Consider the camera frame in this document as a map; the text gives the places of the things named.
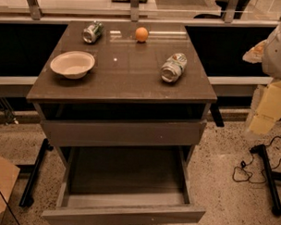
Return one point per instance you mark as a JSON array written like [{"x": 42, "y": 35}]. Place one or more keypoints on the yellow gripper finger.
[{"x": 265, "y": 109}]

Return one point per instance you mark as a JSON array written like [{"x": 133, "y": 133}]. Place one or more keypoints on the green 7up can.
[{"x": 173, "y": 67}]

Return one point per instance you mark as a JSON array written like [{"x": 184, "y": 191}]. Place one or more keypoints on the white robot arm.
[{"x": 268, "y": 53}]

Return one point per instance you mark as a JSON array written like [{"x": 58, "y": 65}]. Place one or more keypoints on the dark grey drawer cabinet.
[{"x": 125, "y": 85}]

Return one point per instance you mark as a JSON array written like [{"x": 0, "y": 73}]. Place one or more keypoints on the open grey middle drawer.
[{"x": 124, "y": 185}]

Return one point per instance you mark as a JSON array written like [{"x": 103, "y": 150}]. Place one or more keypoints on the green silver soda can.
[{"x": 93, "y": 32}]

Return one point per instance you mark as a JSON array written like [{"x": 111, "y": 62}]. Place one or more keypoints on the closed grey top drawer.
[{"x": 110, "y": 133}]

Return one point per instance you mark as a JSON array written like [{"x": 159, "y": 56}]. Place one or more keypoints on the black table leg right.
[{"x": 271, "y": 176}]

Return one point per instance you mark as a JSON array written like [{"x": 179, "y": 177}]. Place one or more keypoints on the black table leg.
[
  {"x": 271, "y": 176},
  {"x": 33, "y": 169}
]

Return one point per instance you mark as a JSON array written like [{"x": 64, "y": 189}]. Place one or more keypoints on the orange fruit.
[{"x": 141, "y": 34}]

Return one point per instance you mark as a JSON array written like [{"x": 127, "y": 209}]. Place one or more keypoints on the white paper bowl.
[{"x": 73, "y": 65}]

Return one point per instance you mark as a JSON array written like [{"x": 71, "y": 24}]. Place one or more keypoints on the black table leg left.
[{"x": 33, "y": 169}]

